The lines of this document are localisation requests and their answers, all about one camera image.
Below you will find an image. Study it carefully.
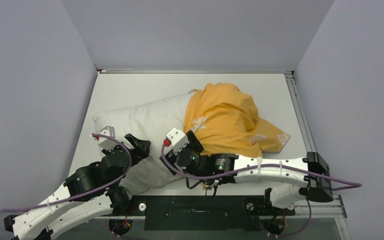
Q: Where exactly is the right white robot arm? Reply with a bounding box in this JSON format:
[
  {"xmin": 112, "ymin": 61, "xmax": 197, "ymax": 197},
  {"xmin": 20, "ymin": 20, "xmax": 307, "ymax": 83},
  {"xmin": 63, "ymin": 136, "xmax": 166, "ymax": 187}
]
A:
[{"xmin": 160, "ymin": 128, "xmax": 334, "ymax": 214}]

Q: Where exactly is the yellow and blue pillowcase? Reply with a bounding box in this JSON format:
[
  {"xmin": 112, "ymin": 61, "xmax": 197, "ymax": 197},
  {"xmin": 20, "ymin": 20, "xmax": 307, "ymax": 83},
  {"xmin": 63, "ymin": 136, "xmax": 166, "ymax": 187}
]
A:
[{"xmin": 183, "ymin": 83, "xmax": 290, "ymax": 157}]

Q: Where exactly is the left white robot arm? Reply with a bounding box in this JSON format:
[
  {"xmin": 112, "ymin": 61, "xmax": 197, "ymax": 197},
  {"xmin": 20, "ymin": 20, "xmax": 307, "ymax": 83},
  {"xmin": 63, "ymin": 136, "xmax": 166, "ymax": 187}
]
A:
[{"xmin": 3, "ymin": 133, "xmax": 151, "ymax": 240}]

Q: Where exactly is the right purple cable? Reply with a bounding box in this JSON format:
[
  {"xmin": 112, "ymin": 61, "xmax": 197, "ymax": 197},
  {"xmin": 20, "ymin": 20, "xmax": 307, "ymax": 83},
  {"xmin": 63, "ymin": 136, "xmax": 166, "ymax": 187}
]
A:
[{"xmin": 160, "ymin": 140, "xmax": 363, "ymax": 239}]

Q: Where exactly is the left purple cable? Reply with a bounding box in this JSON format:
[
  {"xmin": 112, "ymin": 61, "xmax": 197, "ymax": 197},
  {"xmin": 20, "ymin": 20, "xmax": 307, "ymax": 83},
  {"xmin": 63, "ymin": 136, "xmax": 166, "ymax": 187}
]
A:
[{"xmin": 2, "ymin": 133, "xmax": 133, "ymax": 240}]

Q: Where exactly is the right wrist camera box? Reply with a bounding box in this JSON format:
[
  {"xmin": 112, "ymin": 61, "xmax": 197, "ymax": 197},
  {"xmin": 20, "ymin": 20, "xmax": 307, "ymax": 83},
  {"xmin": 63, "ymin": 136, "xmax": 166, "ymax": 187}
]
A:
[{"xmin": 163, "ymin": 127, "xmax": 190, "ymax": 155}]

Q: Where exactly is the white pillow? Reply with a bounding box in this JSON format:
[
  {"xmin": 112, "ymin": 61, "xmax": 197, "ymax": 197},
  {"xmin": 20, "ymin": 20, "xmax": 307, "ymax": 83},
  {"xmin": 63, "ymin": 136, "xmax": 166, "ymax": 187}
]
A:
[{"xmin": 93, "ymin": 93, "xmax": 193, "ymax": 195}]

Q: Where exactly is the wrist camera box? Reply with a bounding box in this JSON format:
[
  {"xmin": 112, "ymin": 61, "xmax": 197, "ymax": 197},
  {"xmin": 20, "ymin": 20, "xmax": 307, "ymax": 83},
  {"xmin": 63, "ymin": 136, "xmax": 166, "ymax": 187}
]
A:
[
  {"xmin": 91, "ymin": 125, "xmax": 119, "ymax": 152},
  {"xmin": 163, "ymin": 127, "xmax": 190, "ymax": 155}
]

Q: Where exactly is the purple cable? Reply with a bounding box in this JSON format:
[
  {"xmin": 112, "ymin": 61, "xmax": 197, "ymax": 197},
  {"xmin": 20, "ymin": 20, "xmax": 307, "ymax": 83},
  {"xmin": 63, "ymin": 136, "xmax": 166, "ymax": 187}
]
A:
[
  {"xmin": 160, "ymin": 140, "xmax": 363, "ymax": 239},
  {"xmin": 2, "ymin": 133, "xmax": 133, "ymax": 240}
]

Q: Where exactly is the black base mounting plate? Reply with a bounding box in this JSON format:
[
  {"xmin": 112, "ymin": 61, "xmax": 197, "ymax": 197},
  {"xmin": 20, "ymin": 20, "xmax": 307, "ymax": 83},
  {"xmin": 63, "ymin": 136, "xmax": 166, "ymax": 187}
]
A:
[{"xmin": 110, "ymin": 195, "xmax": 296, "ymax": 231}]

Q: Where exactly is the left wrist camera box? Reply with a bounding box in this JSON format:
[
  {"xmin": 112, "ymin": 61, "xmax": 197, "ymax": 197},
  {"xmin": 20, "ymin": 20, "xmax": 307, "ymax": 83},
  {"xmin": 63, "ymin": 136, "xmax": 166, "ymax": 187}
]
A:
[{"xmin": 91, "ymin": 125, "xmax": 119, "ymax": 152}]

